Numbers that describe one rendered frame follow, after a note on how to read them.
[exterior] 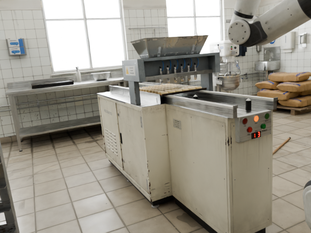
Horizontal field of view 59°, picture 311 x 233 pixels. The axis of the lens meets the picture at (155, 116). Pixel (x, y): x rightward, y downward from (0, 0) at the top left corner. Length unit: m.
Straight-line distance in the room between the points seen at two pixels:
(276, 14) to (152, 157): 1.45
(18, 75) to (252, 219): 4.20
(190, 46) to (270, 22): 1.34
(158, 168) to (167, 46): 0.93
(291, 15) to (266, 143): 0.97
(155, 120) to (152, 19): 3.77
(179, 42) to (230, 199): 1.18
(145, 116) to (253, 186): 0.86
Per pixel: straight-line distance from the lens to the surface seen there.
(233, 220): 1.73
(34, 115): 5.09
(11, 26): 5.08
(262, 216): 1.89
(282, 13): 0.91
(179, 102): 1.87
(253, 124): 1.56
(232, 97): 1.88
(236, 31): 0.95
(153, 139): 2.04
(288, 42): 6.44
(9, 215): 1.22
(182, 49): 2.17
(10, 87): 4.98
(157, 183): 2.18
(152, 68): 2.07
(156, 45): 2.05
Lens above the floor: 1.18
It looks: 12 degrees down
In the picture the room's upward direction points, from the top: 5 degrees counter-clockwise
